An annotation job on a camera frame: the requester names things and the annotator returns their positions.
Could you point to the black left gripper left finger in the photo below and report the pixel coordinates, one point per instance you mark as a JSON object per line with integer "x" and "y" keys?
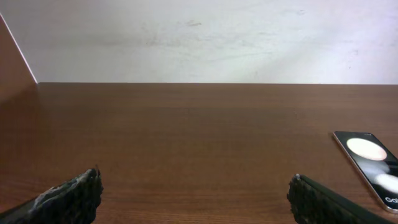
{"x": 74, "y": 201}

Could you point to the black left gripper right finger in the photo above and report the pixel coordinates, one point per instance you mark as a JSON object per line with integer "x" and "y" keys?
{"x": 313, "y": 203}

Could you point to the black Galaxy smartphone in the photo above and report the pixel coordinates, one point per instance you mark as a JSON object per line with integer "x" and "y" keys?
{"x": 376, "y": 165}

